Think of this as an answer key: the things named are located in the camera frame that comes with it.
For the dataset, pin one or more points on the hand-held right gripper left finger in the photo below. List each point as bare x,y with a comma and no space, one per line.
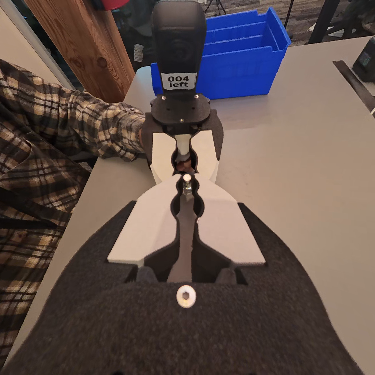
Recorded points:
146,222

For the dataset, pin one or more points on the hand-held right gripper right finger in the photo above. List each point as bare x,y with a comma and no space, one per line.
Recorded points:
225,228

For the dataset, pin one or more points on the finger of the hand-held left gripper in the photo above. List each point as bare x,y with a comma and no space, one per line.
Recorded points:
206,155
162,155

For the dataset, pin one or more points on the silver threaded bolt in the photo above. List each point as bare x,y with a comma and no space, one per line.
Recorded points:
187,177

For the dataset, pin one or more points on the silver hex nut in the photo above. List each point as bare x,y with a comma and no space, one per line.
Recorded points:
187,194

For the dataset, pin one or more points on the person's left forearm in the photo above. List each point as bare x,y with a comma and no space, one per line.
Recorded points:
102,126

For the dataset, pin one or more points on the person's left hand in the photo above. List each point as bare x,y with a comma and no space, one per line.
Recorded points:
184,166

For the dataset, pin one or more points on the black tripod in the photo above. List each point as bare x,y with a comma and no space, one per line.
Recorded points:
215,5

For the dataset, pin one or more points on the blue plastic bin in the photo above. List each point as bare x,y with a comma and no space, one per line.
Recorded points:
243,67

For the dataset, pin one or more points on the red round object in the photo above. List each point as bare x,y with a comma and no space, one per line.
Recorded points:
115,4

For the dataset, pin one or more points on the thick wooden post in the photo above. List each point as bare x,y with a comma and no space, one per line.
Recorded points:
88,44

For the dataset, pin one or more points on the black metal frame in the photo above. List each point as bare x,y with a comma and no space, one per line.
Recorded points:
325,20

